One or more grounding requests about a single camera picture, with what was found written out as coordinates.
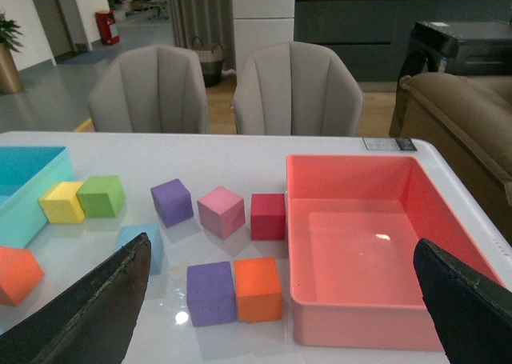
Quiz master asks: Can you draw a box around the pink plastic bin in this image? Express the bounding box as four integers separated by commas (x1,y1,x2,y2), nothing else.
286,155,499,351

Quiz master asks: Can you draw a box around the white pillar cabinet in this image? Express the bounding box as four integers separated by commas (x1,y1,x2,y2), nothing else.
231,0,295,74

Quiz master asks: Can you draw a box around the right orange foam cube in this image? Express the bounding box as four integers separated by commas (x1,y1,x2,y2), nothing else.
234,257,282,323

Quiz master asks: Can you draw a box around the rear red foam cube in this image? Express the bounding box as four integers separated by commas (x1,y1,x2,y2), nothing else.
250,194,286,241

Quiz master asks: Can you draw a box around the red cabinet box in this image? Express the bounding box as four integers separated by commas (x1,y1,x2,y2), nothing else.
95,10,120,46

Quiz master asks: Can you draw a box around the rear purple foam cube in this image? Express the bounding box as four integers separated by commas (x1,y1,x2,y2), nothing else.
150,178,194,228

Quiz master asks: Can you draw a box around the green foam cube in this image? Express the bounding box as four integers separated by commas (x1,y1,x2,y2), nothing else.
77,175,126,218

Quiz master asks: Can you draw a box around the orange foam cube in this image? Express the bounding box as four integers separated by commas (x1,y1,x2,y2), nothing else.
234,257,282,323
1,246,45,306

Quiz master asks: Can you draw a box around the left orange foam cube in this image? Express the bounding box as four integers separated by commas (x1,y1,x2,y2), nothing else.
1,246,45,306

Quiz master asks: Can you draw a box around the grey armchair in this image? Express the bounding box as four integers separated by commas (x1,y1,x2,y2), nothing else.
88,45,209,134
232,42,364,137

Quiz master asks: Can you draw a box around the brown sofa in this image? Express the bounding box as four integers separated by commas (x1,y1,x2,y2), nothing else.
389,73,511,240

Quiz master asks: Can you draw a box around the light blue foam cube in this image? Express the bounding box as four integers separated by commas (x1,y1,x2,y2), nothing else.
114,223,164,275

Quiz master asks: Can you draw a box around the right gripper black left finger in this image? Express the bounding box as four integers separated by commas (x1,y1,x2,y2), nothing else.
1,233,151,363

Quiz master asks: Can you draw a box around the purple foam cube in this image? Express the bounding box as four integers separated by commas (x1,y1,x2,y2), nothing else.
186,261,238,327
150,178,194,228

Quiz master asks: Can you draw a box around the front purple foam cube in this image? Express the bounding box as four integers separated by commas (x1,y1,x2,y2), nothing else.
186,261,238,327

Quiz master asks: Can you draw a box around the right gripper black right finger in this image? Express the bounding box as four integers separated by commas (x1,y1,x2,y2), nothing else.
413,238,511,363

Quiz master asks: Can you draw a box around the grey curtain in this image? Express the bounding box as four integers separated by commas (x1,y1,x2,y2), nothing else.
168,0,235,70

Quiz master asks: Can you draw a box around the dark grey counter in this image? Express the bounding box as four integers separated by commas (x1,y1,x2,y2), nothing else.
294,0,511,83

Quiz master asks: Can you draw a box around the table label sticker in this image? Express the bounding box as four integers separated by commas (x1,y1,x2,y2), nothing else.
362,138,417,151

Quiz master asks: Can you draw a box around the left grey armchair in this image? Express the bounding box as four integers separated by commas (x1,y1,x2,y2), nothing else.
88,45,209,134

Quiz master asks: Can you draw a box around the teal plastic bin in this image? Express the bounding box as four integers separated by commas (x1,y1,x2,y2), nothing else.
1,146,74,248

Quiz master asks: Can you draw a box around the yellow foam cube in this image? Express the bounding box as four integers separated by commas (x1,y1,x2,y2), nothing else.
38,181,86,224

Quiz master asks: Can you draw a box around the right grey armchair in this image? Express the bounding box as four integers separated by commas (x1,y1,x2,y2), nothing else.
232,42,364,137

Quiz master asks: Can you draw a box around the potted plant gold planter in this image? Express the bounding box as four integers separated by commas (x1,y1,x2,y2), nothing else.
1,11,23,94

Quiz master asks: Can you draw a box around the pink foam cube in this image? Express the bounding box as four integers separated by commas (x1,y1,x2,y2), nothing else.
197,186,246,239

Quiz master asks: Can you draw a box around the woven basket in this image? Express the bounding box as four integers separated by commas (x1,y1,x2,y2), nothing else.
190,36,225,87

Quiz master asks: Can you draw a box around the black appliance box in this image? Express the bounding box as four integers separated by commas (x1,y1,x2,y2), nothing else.
399,22,511,78

